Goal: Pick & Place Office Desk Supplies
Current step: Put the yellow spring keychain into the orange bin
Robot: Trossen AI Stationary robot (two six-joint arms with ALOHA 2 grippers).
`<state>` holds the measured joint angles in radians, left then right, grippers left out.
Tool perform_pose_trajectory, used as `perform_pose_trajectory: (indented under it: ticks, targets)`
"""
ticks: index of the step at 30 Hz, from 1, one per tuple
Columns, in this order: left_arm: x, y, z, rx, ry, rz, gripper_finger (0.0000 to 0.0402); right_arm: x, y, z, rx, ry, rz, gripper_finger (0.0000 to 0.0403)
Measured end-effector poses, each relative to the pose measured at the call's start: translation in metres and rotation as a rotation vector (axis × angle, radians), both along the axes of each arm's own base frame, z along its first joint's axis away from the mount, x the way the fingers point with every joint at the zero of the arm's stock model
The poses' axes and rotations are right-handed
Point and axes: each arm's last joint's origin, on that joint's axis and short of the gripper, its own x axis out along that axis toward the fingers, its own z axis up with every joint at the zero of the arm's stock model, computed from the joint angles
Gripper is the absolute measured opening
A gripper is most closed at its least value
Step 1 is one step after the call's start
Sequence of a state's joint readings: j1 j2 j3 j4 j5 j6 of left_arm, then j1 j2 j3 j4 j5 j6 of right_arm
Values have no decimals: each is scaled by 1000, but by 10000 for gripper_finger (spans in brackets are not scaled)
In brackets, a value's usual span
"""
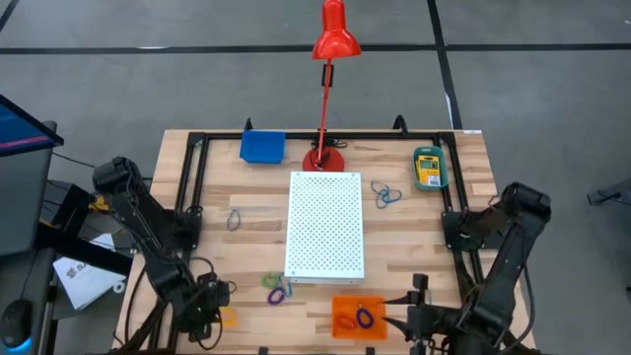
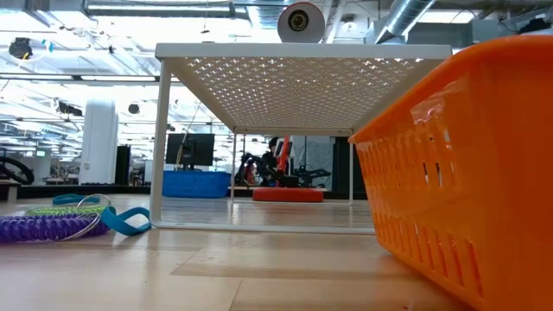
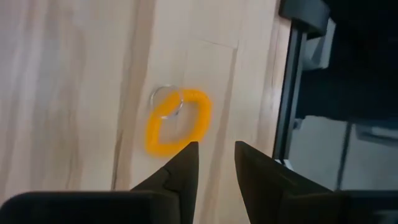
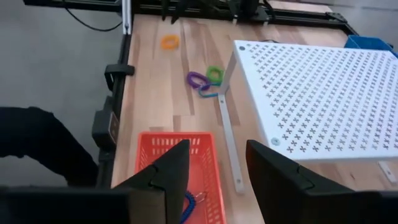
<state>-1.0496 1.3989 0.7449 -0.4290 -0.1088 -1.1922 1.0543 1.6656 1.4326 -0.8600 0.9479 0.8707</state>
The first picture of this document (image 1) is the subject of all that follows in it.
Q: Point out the yellow rubber band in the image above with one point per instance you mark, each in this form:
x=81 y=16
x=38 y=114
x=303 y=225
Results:
x=236 y=318

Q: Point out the white perforated metal shelf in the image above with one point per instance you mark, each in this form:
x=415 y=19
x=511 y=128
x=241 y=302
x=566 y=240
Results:
x=325 y=227

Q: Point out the small white paper sheet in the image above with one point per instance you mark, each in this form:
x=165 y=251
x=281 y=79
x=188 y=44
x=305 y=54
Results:
x=103 y=242

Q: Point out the green rubber band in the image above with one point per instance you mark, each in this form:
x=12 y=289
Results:
x=263 y=282

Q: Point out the purple rubber band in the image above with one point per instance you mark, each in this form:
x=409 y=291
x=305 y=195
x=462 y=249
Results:
x=270 y=299

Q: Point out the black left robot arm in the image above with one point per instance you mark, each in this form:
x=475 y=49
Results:
x=143 y=222

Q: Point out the dark blue rubber band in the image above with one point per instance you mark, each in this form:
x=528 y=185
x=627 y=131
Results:
x=358 y=319

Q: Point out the monitor with blue screen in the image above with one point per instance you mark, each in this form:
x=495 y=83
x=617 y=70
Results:
x=22 y=128

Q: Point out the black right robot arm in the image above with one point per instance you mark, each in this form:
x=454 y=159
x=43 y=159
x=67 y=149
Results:
x=503 y=276

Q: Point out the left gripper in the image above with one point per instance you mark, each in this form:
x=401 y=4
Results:
x=212 y=296

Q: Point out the grey chair base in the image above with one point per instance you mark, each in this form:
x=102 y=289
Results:
x=613 y=194

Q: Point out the blue plastic basket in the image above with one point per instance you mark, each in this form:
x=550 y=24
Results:
x=263 y=148

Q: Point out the black table clamp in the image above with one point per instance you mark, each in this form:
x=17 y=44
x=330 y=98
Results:
x=400 y=124
x=248 y=124

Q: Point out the white printed paper sheet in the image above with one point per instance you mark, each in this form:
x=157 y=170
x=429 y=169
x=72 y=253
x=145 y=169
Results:
x=84 y=281

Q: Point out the grey desk cabinet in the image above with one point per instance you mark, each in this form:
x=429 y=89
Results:
x=24 y=197

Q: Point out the orange rubber band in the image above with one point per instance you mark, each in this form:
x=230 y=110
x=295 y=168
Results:
x=340 y=323

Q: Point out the teal plastic basket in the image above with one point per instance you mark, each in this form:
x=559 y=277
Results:
x=415 y=172

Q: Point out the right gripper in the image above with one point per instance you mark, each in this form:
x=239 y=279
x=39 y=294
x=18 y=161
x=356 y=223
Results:
x=436 y=323

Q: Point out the red desk lamp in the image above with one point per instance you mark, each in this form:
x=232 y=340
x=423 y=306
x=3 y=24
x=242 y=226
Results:
x=335 y=39

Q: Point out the black equipment box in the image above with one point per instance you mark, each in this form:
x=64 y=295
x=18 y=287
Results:
x=64 y=207

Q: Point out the orange plastic basket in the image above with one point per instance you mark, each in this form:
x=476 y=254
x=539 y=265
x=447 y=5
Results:
x=374 y=305

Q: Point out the yellow green crayon box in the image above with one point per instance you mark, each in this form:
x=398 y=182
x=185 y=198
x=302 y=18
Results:
x=428 y=170

